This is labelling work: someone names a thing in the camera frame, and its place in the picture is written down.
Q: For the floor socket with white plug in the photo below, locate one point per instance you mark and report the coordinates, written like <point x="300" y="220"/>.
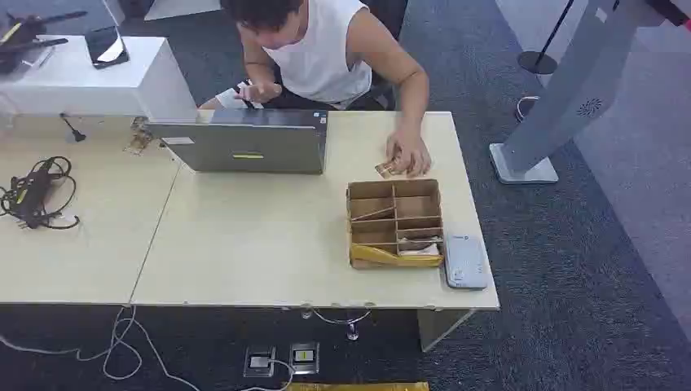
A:
<point x="259" y="361"/>

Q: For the black stanchion pole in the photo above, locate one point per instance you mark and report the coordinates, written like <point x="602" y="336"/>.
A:
<point x="537" y="61"/>

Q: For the grey kiosk stand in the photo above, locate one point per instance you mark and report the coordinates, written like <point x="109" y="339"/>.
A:
<point x="561" y="108"/>

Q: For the floor socket with yellow label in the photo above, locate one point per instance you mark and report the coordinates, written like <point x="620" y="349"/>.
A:
<point x="304" y="356"/>

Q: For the wooden card box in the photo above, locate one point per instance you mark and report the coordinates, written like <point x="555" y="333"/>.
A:
<point x="378" y="208"/>

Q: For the white cabinet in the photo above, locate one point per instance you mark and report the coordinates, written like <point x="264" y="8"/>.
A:
<point x="81" y="81"/>

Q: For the person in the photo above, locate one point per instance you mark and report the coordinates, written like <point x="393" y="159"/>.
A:
<point x="318" y="59"/>

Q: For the person's hand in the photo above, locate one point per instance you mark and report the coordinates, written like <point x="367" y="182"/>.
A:
<point x="408" y="154"/>
<point x="260" y="92"/>

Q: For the grey laptop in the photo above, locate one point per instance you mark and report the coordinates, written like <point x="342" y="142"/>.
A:
<point x="253" y="148"/>

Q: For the white cards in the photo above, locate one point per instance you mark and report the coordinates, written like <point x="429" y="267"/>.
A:
<point x="421" y="249"/>

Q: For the person's left hand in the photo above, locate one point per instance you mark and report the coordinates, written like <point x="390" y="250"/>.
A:
<point x="408" y="154"/>

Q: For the white card reader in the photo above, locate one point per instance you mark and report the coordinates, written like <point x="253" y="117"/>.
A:
<point x="465" y="261"/>

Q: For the black tablet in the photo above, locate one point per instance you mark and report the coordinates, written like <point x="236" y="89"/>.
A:
<point x="105" y="48"/>

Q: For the white desk leg panel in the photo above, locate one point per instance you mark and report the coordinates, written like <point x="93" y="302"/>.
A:
<point x="437" y="326"/>

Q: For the person's right hand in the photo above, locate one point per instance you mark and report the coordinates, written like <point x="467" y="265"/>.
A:
<point x="260" y="92"/>

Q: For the small black desk microphone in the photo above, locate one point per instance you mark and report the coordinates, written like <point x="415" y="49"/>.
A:
<point x="75" y="133"/>

